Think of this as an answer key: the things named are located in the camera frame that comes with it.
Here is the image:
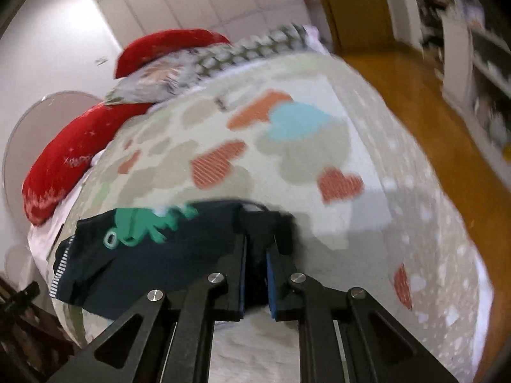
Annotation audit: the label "white bed sheet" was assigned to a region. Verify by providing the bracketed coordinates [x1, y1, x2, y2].
[27, 148, 105, 288]

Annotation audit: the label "red pillow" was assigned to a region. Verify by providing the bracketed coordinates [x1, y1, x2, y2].
[22, 102, 154, 226]
[114, 29, 232, 79]

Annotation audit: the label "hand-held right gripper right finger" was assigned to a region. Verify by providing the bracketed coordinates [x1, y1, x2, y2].
[266, 243, 460, 383]

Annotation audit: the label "white shelf unit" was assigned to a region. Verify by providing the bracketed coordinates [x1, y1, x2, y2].
[408, 0, 511, 176]

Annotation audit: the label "checkered green white cloth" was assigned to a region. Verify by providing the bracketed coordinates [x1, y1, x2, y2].
[196, 25, 311, 79]

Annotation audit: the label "heart print bed blanket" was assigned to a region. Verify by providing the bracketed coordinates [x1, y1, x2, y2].
[47, 53, 492, 383]

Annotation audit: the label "round white headboard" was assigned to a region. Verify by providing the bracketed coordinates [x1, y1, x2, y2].
[2, 91, 103, 212]

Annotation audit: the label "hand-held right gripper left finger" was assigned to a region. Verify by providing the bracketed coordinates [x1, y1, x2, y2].
[47, 235, 248, 383]

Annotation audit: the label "wooden door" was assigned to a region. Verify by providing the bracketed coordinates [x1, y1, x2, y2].
[310, 0, 397, 55]

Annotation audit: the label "dark wooden chair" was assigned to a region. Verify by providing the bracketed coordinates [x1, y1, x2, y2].
[0, 276, 79, 383]

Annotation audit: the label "patterned grey pillow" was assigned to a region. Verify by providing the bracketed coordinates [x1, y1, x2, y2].
[104, 46, 224, 106]

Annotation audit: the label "dark navy pants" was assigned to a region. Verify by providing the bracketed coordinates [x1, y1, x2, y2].
[50, 200, 297, 320]

